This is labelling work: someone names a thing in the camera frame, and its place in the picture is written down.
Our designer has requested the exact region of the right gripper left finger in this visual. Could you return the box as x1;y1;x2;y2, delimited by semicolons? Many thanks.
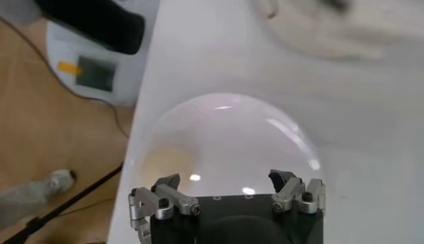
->
128;172;202;244

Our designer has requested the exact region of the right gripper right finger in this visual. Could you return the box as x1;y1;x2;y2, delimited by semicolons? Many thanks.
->
268;169;327;215

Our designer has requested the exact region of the white robot base with screen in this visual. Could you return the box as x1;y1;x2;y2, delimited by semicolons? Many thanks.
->
46;0;160;107

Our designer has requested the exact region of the white round plate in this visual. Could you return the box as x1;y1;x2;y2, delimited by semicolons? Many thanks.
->
131;92;324;200

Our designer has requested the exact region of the grey foot-shaped object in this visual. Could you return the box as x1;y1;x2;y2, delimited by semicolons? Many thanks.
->
0;168;78;229

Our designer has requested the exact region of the cream electric cooker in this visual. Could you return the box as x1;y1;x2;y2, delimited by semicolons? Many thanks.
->
254;0;424;64

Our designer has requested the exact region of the thick black cable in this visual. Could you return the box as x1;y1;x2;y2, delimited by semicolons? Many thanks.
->
0;162;124;244

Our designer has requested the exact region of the thin dark floor cable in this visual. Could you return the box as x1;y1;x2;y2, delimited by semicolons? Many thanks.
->
0;18;131;139

